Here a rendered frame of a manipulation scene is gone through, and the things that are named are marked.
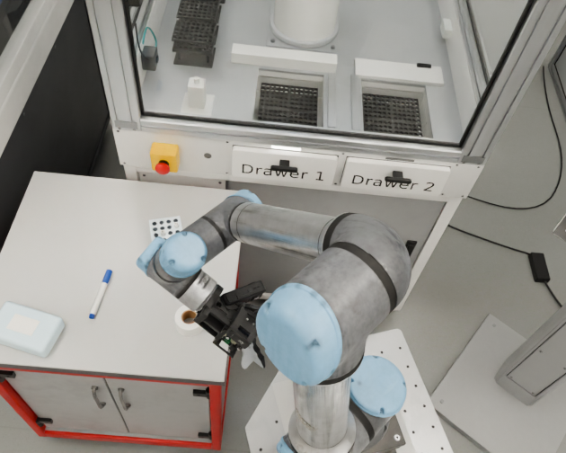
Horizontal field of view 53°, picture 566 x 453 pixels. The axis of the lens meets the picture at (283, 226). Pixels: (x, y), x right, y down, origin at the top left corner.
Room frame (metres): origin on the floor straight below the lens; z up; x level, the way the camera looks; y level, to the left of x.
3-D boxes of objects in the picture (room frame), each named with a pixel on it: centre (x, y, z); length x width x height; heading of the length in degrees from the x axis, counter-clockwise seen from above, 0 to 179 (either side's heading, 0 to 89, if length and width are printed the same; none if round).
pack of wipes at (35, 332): (0.52, 0.57, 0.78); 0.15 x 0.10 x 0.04; 81
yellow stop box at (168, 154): (1.03, 0.35, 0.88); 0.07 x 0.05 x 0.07; 94
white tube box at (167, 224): (0.82, 0.30, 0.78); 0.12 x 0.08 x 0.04; 21
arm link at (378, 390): (0.39, -0.21, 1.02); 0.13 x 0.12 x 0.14; 142
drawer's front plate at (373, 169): (1.09, -0.29, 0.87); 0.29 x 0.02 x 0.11; 94
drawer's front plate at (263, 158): (1.07, 0.02, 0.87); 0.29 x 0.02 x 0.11; 94
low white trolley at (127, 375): (0.74, 0.41, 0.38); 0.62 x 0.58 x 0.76; 94
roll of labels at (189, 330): (0.60, 0.19, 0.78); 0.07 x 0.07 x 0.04
